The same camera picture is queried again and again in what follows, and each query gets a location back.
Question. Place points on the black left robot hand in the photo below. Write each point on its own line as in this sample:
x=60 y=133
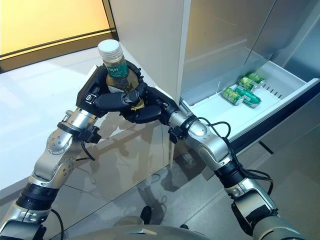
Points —
x=92 y=92

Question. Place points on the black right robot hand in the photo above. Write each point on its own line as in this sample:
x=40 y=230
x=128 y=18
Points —
x=160 y=102

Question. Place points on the yellow tea bottle white cap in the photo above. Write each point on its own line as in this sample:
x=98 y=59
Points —
x=115 y=65

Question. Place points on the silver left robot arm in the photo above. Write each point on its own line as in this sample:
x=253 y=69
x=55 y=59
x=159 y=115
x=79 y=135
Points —
x=55 y=150

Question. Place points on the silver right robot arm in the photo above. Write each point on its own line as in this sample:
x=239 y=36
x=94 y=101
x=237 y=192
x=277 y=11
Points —
x=212 y=147

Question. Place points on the white fridge drawer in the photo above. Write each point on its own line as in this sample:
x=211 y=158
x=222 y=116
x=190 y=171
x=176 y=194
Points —
x=220 y=112

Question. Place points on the stainless steel fridge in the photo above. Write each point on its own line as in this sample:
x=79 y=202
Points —
x=220 y=32

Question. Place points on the tall beige cabinet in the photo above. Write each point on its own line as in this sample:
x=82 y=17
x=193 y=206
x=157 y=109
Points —
x=150 y=37

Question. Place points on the green drink can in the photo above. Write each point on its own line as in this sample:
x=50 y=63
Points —
x=255 y=78
x=246 y=83
x=252 y=98
x=232 y=96

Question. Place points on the black framed lit window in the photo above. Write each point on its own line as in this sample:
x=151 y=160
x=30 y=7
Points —
x=50 y=25

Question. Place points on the black left robot foot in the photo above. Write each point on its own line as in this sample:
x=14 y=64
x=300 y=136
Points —
x=146 y=215

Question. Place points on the black robot foot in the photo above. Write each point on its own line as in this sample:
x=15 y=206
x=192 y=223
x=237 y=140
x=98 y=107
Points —
x=184 y=226
x=146 y=215

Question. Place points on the black right robot foot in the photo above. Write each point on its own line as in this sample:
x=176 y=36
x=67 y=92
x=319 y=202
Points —
x=184 y=226

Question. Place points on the grey robot torso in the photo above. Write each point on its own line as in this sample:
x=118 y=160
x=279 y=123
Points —
x=175 y=232

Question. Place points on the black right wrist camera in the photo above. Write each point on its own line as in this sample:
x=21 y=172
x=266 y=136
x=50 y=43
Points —
x=177 y=135

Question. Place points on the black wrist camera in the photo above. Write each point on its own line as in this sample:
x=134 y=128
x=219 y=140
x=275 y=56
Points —
x=90 y=135
x=177 y=135

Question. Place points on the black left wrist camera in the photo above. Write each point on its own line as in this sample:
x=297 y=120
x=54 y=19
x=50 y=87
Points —
x=90 y=135

